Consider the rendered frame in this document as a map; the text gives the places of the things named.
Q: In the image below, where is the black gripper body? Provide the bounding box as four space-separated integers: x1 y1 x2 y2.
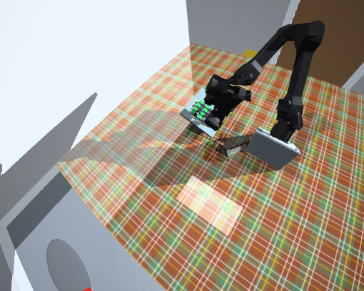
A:
204 98 236 131

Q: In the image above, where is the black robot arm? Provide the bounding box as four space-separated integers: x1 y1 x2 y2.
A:
204 20 326 144

